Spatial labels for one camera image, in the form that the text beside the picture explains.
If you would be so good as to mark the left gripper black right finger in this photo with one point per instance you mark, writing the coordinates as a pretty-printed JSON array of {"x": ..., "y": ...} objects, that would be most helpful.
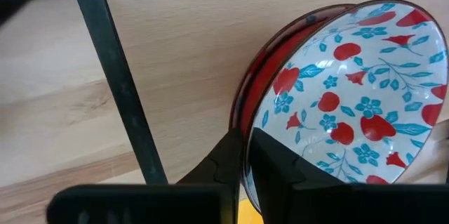
[{"x": 273, "y": 175}]

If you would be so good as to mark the yellow plastic bowl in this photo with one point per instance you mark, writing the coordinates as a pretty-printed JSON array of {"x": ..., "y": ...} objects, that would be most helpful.
[{"x": 250, "y": 215}]

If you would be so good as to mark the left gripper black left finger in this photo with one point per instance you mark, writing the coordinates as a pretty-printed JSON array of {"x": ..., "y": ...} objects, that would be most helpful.
[{"x": 224, "y": 168}]

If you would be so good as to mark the wooden shelf with black legs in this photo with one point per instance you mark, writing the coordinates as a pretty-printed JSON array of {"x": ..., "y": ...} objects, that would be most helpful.
[{"x": 118, "y": 76}]

